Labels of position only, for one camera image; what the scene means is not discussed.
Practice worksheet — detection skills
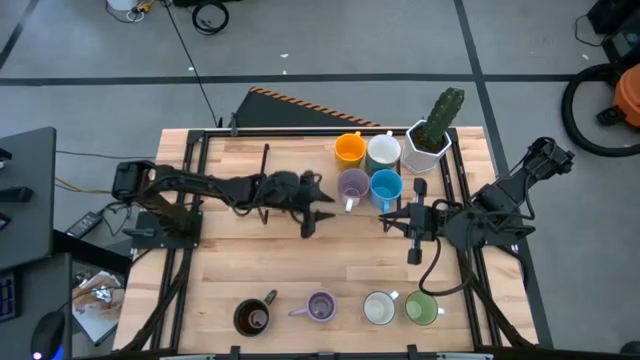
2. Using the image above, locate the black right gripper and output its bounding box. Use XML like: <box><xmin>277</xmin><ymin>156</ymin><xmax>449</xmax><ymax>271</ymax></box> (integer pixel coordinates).
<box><xmin>378</xmin><ymin>178</ymin><xmax>451</xmax><ymax>265</ymax></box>

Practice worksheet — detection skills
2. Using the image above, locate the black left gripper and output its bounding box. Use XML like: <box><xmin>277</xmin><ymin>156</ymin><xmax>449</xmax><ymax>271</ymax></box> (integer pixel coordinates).
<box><xmin>267</xmin><ymin>170</ymin><xmax>337</xmax><ymax>239</ymax></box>

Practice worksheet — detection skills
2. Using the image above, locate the light blue faceted mug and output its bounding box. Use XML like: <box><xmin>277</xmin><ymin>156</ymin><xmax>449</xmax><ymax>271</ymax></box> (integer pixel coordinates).
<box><xmin>369</xmin><ymin>168</ymin><xmax>404</xmax><ymax>215</ymax></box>

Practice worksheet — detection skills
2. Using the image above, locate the purple mug white handle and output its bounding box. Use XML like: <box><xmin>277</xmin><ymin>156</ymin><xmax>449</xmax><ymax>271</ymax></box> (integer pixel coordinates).
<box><xmin>337</xmin><ymin>168</ymin><xmax>371</xmax><ymax>214</ymax></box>

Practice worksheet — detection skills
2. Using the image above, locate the yellow faceted mug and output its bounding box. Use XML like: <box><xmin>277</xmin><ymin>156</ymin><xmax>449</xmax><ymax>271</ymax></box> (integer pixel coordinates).
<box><xmin>333</xmin><ymin>130</ymin><xmax>368</xmax><ymax>171</ymax></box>

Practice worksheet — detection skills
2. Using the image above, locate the green mug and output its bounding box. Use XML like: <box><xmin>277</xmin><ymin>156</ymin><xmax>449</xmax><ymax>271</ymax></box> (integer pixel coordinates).
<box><xmin>403</xmin><ymin>289</ymin><xmax>447</xmax><ymax>327</ymax></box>

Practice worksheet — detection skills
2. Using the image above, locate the blue white floral mug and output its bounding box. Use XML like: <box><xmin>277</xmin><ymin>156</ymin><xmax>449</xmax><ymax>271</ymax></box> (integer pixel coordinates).
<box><xmin>362</xmin><ymin>289</ymin><xmax>400</xmax><ymax>327</ymax></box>

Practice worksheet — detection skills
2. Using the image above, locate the lilac ribbed bubble mug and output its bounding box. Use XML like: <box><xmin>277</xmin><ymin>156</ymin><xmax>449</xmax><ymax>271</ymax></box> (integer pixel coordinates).
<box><xmin>287</xmin><ymin>288</ymin><xmax>339</xmax><ymax>324</ymax></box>

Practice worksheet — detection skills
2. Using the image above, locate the brown glazed mug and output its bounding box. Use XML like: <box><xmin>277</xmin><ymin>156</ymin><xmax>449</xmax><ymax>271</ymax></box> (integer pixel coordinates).
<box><xmin>232</xmin><ymin>288</ymin><xmax>279</xmax><ymax>338</ymax></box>

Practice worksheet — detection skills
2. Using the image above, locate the white hexagonal planter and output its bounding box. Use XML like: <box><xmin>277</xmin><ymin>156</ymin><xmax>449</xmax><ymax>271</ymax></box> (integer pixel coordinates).
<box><xmin>401</xmin><ymin>118</ymin><xmax>454</xmax><ymax>175</ymax></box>

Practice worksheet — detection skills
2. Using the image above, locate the black hazard-striped ramp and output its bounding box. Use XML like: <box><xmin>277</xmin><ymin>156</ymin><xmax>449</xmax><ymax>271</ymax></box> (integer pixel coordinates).
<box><xmin>234</xmin><ymin>86</ymin><xmax>382</xmax><ymax>129</ymax></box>

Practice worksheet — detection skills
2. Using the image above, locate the green cactus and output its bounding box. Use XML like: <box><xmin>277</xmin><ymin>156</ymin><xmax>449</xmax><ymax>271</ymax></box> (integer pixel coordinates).
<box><xmin>418</xmin><ymin>87</ymin><xmax>466</xmax><ymax>151</ymax></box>

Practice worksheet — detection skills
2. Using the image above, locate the black power adapter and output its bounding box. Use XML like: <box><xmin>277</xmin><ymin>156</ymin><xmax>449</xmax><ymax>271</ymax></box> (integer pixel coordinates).
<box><xmin>64</xmin><ymin>210</ymin><xmax>104</xmax><ymax>240</ymax></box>

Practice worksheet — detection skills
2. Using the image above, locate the orange shop vacuum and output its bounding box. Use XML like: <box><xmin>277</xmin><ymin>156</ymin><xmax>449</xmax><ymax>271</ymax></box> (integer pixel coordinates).
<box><xmin>594</xmin><ymin>62</ymin><xmax>640</xmax><ymax>129</ymax></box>

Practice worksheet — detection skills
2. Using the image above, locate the black equipment case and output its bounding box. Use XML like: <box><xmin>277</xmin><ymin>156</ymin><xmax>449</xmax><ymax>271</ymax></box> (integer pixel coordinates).
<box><xmin>587</xmin><ymin>0</ymin><xmax>640</xmax><ymax>64</ymax></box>

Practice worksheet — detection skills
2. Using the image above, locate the black computer mouse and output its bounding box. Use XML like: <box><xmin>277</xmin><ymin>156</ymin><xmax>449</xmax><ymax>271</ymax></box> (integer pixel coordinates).
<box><xmin>29</xmin><ymin>310</ymin><xmax>66</xmax><ymax>360</ymax></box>

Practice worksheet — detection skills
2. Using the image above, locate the black keyboard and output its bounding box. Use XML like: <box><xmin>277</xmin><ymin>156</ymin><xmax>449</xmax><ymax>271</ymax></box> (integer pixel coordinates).
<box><xmin>0</xmin><ymin>269</ymin><xmax>21</xmax><ymax>324</ymax></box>

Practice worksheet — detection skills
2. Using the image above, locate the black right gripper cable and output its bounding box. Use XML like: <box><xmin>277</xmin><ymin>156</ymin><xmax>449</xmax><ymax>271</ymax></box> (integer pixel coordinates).
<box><xmin>418</xmin><ymin>235</ymin><xmax>479</xmax><ymax>298</ymax></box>

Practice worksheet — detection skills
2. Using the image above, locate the black aluminium table frame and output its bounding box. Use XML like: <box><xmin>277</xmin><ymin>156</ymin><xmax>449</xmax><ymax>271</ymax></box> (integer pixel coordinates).
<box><xmin>119</xmin><ymin>127</ymin><xmax>539</xmax><ymax>360</ymax></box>

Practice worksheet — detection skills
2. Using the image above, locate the long black floor cable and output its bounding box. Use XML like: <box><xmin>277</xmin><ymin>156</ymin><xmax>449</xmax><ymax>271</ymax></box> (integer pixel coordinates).
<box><xmin>162</xmin><ymin>0</ymin><xmax>224</xmax><ymax>129</ymax></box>

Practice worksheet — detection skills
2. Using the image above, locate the black vacuum hose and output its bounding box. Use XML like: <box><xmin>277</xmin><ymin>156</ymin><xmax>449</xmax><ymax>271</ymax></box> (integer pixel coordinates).
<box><xmin>560</xmin><ymin>62</ymin><xmax>640</xmax><ymax>159</ymax></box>

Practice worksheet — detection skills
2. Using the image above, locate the black cable coil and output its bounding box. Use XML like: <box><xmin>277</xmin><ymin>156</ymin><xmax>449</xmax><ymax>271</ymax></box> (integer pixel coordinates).
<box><xmin>191</xmin><ymin>0</ymin><xmax>231</xmax><ymax>36</ymax></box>

